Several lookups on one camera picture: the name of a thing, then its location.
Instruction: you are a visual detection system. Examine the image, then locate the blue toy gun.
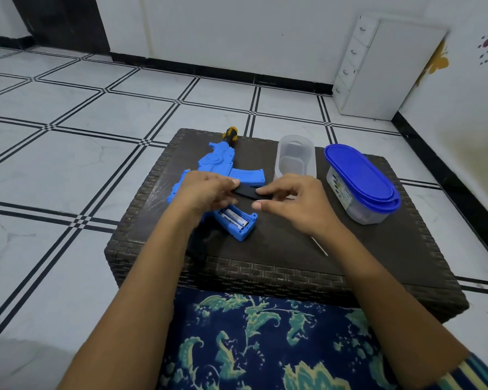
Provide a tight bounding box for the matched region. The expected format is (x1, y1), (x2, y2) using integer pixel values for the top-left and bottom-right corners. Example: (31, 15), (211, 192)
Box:
(165, 126), (266, 242)

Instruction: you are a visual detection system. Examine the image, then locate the person's right hand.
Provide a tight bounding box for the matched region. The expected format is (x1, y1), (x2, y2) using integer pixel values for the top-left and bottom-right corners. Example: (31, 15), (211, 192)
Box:
(251, 173), (343, 241)

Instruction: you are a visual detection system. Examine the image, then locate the black battery cover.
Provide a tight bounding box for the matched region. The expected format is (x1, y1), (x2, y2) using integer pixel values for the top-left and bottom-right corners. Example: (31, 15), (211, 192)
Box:
(232, 183), (269, 202)

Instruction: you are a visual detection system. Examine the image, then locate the labelled container with blue lid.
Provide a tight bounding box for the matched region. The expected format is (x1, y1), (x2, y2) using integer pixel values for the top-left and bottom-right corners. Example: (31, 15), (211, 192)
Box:
(325, 158), (401, 225)

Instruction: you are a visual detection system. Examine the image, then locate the dark brown wicker table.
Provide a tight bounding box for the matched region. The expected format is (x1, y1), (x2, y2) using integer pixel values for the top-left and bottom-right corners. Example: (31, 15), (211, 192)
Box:
(104, 128), (471, 323)

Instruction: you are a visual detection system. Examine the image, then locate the yellow butterfly wall sticker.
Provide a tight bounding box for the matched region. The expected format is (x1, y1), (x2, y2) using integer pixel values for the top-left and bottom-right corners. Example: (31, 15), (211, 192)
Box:
(414, 38), (450, 87)

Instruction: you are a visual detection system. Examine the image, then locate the striped right sleeve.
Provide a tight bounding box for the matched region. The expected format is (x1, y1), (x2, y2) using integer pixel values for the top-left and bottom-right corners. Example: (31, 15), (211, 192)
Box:
(427, 353), (488, 390)

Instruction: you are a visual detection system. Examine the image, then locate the blue floral dress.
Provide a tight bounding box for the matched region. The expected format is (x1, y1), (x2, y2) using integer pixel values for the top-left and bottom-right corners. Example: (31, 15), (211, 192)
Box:
(158, 288), (399, 390)

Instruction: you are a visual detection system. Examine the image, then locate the white drawer cabinet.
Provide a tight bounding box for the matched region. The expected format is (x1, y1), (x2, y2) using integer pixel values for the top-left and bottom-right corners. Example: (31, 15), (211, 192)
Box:
(332, 14), (448, 121)

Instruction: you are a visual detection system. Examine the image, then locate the green handled screwdriver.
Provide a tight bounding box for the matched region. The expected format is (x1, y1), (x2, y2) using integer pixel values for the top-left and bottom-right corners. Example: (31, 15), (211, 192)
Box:
(309, 236), (329, 257)

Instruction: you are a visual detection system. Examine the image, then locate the clear container with blue lid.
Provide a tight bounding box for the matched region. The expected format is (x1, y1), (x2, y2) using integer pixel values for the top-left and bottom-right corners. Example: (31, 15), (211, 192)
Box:
(274, 135), (317, 181)

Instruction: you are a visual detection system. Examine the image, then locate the dark door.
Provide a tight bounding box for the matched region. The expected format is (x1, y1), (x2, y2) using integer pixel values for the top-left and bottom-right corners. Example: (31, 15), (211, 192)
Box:
(10, 0), (111, 55)

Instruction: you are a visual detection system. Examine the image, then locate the person's left forearm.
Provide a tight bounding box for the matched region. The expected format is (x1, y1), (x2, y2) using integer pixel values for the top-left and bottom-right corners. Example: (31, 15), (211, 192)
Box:
(59, 203), (200, 390)

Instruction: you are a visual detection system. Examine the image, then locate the person's left hand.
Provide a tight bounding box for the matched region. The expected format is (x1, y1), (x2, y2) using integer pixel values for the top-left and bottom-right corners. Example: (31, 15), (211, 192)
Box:
(166, 170), (241, 227)

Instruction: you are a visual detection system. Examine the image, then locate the person's right forearm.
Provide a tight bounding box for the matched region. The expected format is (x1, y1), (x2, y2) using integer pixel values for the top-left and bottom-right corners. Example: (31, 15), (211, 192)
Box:
(319, 223), (471, 390)

